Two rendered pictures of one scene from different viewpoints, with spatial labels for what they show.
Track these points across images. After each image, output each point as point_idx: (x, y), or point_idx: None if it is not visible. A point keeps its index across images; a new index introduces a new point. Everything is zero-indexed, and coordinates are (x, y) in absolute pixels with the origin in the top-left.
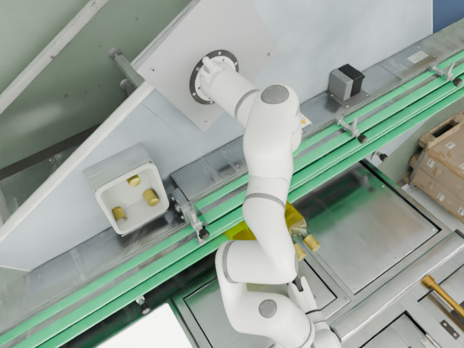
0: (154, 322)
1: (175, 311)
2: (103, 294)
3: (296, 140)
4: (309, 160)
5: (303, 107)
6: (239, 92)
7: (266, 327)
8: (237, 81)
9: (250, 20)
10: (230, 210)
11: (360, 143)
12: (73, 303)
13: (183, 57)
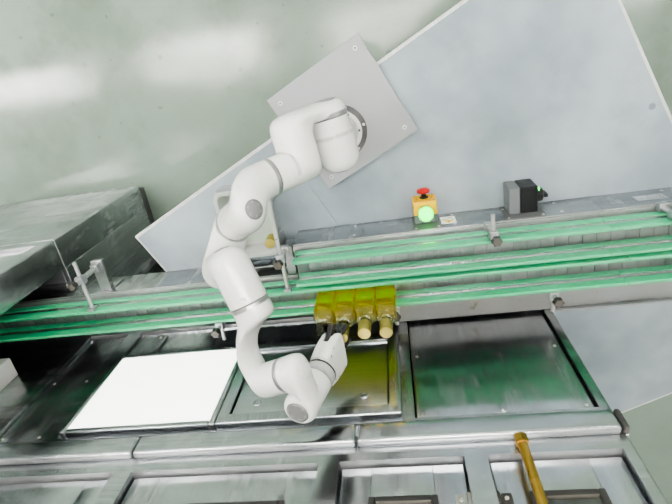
0: (219, 355)
1: None
2: (190, 297)
3: (338, 150)
4: (425, 247)
5: (462, 213)
6: None
7: (210, 261)
8: None
9: (379, 85)
10: (319, 261)
11: (513, 262)
12: (169, 296)
13: (309, 101)
